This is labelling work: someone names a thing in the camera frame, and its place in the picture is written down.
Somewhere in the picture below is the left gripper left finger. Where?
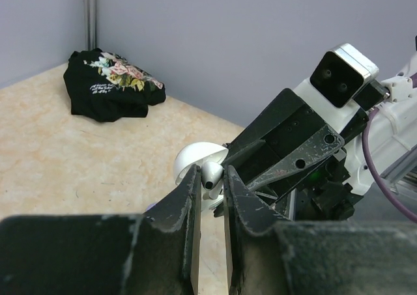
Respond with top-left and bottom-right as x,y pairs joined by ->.
1,165 -> 201,294

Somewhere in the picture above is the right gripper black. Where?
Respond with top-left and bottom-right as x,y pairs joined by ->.
223,89 -> 368,220

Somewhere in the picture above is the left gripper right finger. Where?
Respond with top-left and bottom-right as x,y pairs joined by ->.
224,166 -> 416,294

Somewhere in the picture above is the purple earbud case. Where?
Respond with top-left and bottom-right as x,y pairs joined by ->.
145,203 -> 156,211

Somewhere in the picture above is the white earbud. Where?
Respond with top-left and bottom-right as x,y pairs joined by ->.
201,161 -> 223,199

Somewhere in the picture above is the white earbud case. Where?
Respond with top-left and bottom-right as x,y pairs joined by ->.
173,141 -> 229,212

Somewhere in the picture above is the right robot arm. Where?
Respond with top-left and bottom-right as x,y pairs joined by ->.
222,43 -> 416,221

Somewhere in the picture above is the black floral cloth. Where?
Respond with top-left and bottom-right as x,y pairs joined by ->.
63,48 -> 166,122

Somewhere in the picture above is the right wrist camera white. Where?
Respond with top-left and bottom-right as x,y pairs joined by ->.
293,42 -> 390,133

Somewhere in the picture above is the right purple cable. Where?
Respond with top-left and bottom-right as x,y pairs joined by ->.
362,70 -> 417,224

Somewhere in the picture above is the aluminium frame post right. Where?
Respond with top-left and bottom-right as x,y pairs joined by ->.
83,0 -> 97,50

